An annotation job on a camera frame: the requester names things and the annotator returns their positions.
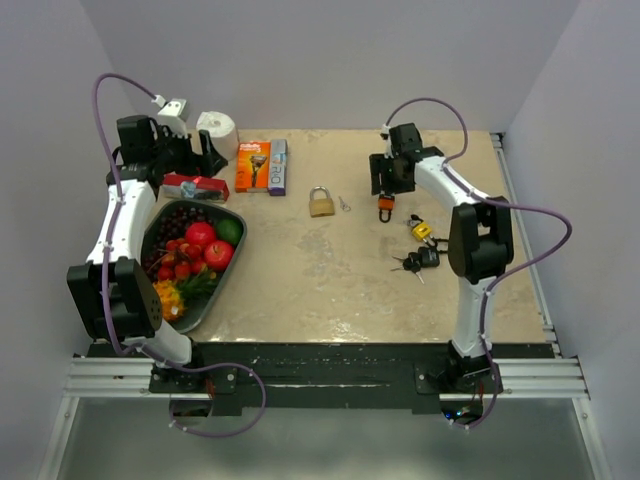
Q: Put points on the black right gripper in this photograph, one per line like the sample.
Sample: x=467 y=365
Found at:
x=379 y=167

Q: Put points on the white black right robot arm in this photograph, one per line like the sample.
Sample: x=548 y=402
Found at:
x=480 y=239

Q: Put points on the orange razor box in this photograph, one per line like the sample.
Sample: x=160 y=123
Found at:
x=252 y=167

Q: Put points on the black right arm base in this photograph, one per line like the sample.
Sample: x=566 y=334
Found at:
x=450 y=373

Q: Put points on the dark grey fruit tray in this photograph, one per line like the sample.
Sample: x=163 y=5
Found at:
x=197 y=310

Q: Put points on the green lime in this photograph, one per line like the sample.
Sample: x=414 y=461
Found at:
x=229 y=230

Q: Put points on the orange spiky fruit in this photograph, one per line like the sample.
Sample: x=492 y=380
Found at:
x=172 y=302

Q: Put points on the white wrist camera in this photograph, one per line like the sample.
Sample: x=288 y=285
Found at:
x=173 y=114
x=385 y=132

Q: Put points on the yellow padlock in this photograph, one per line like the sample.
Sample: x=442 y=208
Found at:
x=419 y=229

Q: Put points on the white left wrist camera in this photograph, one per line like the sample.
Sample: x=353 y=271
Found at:
x=173 y=114

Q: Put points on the red toothpaste box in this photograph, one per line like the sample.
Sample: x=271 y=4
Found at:
x=195 y=188

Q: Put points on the red strawberries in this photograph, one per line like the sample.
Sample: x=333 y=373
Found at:
x=179 y=261

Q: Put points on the white toilet paper roll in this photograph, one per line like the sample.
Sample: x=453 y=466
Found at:
x=222 y=131

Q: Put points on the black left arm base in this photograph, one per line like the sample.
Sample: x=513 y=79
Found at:
x=220 y=385

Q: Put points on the small silver key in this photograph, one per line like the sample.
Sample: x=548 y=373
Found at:
x=344 y=205

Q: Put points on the brass padlock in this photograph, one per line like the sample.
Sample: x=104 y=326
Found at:
x=321 y=203

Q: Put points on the dark red grape bunch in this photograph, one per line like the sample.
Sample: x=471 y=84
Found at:
x=171 y=224

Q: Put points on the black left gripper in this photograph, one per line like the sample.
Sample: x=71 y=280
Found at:
x=207 y=164

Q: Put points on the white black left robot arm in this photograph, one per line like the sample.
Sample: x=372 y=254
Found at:
x=115 y=299

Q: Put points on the red apple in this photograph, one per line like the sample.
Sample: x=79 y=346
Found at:
x=218 y=255

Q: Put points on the green leaves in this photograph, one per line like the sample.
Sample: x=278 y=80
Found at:
x=198 y=286

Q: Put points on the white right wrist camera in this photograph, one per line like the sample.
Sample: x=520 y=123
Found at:
x=385 y=132

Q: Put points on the black padlock with keys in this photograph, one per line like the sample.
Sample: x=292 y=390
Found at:
x=426 y=256

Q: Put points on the orange padlock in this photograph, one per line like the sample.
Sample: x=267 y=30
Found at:
x=386 y=203

